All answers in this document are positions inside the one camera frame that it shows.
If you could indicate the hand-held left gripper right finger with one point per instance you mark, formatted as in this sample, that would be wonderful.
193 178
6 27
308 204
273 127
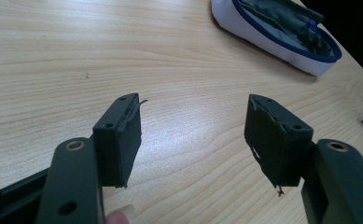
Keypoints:
337 177

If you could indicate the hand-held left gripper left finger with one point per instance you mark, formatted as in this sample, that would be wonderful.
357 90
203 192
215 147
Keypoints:
73 174

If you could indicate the white pouch with blue trim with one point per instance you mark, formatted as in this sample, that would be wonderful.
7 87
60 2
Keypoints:
263 34

